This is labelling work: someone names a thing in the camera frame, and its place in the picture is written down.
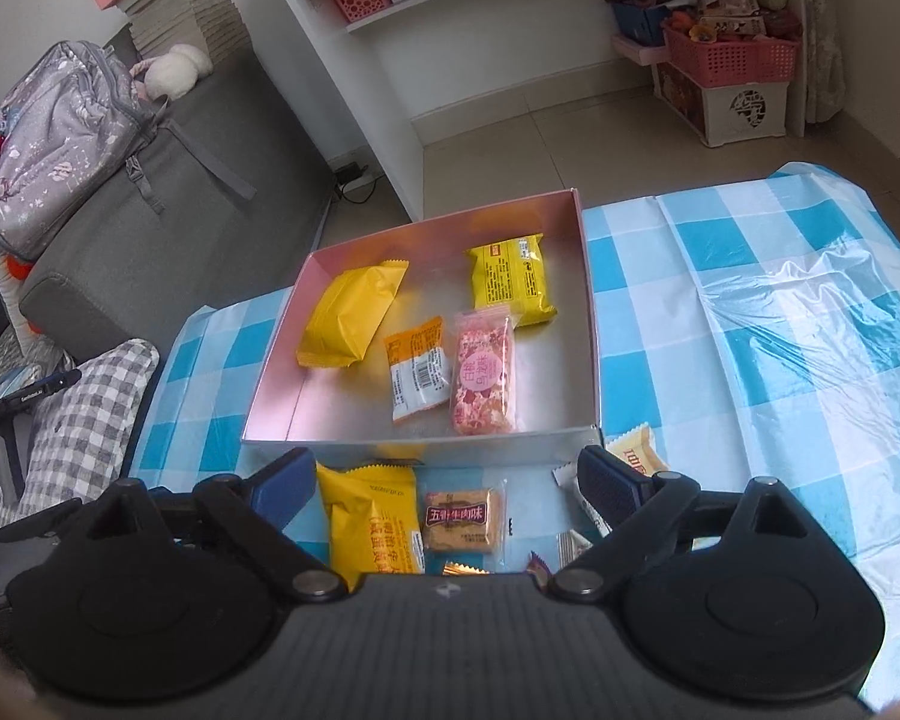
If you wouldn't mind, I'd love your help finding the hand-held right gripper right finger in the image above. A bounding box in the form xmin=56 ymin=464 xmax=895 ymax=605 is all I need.
xmin=551 ymin=446 xmax=811 ymax=602

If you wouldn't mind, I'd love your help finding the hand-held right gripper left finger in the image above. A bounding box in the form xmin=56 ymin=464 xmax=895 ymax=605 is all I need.
xmin=94 ymin=448 xmax=348 ymax=602

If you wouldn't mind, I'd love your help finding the white printed snack packet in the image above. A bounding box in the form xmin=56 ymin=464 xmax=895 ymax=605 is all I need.
xmin=553 ymin=463 xmax=608 ymax=539

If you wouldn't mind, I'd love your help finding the yellow snack packet blue logo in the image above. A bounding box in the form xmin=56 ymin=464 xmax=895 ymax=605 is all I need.
xmin=315 ymin=463 xmax=427 ymax=592

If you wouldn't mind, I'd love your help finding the pink cardboard box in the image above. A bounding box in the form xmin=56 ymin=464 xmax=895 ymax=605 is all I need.
xmin=240 ymin=187 xmax=605 ymax=466

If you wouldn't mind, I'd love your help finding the small white snack packet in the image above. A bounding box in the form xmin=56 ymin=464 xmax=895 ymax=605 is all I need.
xmin=557 ymin=530 xmax=595 ymax=567

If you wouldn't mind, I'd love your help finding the grey checked pillow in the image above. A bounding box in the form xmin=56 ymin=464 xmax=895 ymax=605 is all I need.
xmin=0 ymin=337 xmax=160 ymax=533

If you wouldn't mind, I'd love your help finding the clear brown biscuit packet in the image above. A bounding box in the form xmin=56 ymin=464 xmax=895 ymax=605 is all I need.
xmin=418 ymin=481 xmax=509 ymax=560

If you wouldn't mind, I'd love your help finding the pink snack packet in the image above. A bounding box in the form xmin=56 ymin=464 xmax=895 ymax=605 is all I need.
xmin=450 ymin=307 xmax=517 ymax=436

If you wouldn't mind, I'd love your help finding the orange and white snack packet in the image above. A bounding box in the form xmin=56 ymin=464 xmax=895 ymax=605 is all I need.
xmin=384 ymin=315 xmax=453 ymax=425

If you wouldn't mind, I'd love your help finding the plain yellow snack packet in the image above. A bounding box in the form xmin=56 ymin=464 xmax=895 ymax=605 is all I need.
xmin=295 ymin=259 xmax=410 ymax=368

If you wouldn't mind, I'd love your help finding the yellow snack packet printed label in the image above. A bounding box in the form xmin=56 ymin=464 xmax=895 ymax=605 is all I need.
xmin=465 ymin=234 xmax=558 ymax=327

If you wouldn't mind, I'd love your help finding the blue white checked tablecloth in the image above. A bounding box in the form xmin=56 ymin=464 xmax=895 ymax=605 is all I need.
xmin=124 ymin=161 xmax=900 ymax=713

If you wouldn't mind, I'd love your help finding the grey floral backpack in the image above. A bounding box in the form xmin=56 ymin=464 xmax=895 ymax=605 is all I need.
xmin=0 ymin=41 xmax=256 ymax=263

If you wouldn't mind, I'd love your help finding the grey sofa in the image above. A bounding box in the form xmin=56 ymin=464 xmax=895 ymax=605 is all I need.
xmin=0 ymin=22 xmax=338 ymax=368

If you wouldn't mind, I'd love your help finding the white power strip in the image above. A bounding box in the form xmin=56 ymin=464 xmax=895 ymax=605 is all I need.
xmin=334 ymin=161 xmax=383 ymax=192

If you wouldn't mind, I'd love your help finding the white shelf unit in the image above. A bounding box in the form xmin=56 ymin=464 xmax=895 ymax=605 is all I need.
xmin=251 ymin=0 xmax=807 ymax=222

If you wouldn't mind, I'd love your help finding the white plush toy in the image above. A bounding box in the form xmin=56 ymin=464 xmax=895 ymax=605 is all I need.
xmin=130 ymin=43 xmax=212 ymax=100

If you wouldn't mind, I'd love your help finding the white patterned storage box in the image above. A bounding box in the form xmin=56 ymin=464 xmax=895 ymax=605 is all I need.
xmin=654 ymin=60 xmax=788 ymax=149

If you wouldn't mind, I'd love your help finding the large pink plastic basket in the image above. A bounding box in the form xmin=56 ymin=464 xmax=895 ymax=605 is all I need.
xmin=660 ymin=19 xmax=802 ymax=87

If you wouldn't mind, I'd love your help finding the stack of books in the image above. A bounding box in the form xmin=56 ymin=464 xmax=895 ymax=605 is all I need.
xmin=116 ymin=0 xmax=252 ymax=65

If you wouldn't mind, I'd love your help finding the blue box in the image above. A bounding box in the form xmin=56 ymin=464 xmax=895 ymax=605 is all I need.
xmin=611 ymin=0 xmax=672 ymax=46

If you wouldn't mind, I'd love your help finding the pile of assorted snack packets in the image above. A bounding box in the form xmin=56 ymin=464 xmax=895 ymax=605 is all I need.
xmin=604 ymin=0 xmax=803 ymax=42

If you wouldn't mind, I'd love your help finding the pale patterned curtain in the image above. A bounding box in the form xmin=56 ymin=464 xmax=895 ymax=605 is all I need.
xmin=799 ymin=0 xmax=848 ymax=125

